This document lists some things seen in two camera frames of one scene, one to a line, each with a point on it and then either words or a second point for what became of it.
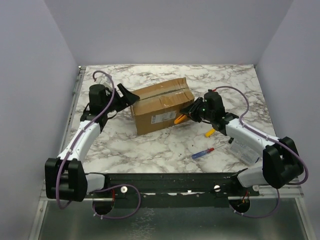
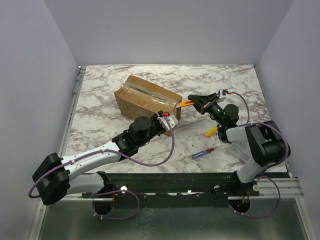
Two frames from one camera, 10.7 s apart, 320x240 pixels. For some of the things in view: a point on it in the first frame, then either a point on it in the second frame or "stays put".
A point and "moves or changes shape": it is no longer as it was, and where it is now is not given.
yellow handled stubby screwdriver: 207,134 stays put
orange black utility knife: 183,117 moves or changes shape
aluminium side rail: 80,77 stays put
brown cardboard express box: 159,106 moves or changes shape
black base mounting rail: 177,190 stays put
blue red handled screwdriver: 202,153 stays put
